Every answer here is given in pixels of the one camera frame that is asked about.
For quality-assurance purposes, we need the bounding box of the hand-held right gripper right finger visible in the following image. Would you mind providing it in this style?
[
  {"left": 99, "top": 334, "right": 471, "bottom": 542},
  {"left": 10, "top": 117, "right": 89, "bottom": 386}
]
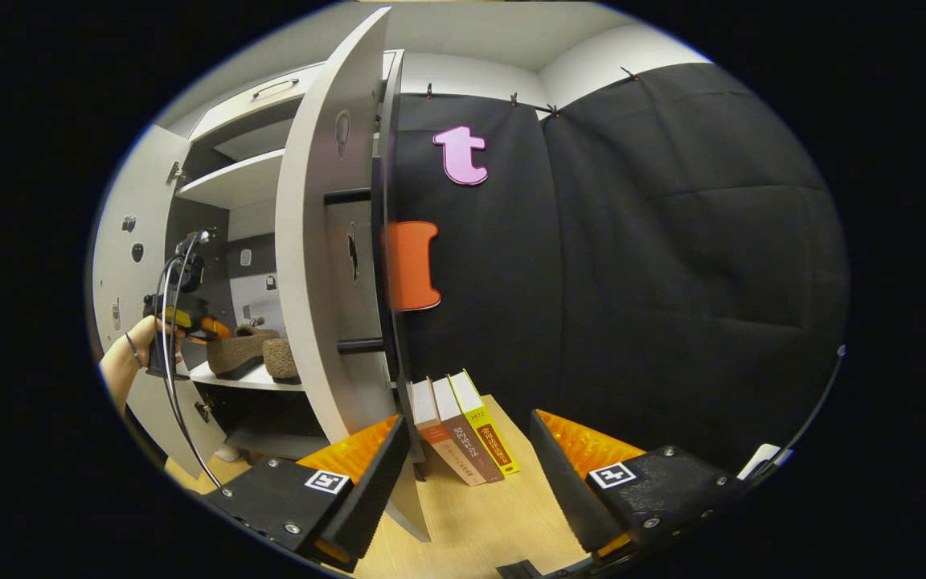
[{"left": 529, "top": 409, "right": 753, "bottom": 564}]

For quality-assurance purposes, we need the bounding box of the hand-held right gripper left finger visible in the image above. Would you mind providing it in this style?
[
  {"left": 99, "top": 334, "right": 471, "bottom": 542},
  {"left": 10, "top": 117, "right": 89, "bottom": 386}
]
[{"left": 204, "top": 414, "right": 413, "bottom": 573}]

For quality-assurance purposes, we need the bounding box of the brown shoe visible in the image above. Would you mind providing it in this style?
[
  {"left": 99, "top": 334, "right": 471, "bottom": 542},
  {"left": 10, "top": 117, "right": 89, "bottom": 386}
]
[
  {"left": 262, "top": 338, "right": 303, "bottom": 384},
  {"left": 206, "top": 324, "right": 281, "bottom": 380}
]

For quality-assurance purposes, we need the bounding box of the white shoe cabinet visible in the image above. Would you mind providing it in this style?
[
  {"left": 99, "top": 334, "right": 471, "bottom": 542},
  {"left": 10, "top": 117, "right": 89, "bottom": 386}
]
[{"left": 162, "top": 48, "right": 428, "bottom": 483}]

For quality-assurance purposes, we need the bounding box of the white cabinet drawer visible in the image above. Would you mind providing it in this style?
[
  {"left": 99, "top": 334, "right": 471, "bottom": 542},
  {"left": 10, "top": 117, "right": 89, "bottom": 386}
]
[{"left": 188, "top": 63, "right": 326, "bottom": 142}]

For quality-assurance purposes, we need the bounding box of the white and brown book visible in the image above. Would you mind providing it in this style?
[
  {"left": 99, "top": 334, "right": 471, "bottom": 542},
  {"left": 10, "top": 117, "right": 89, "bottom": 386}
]
[{"left": 431, "top": 376, "right": 506, "bottom": 485}]

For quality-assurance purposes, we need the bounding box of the black backdrop cloth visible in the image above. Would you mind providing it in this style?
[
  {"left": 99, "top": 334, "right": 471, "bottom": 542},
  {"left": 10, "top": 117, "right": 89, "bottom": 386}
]
[{"left": 387, "top": 63, "right": 850, "bottom": 475}]

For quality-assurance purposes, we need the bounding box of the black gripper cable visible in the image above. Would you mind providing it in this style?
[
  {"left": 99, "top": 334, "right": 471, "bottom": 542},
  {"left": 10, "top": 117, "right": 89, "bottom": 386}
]
[{"left": 156, "top": 233, "right": 224, "bottom": 490}]

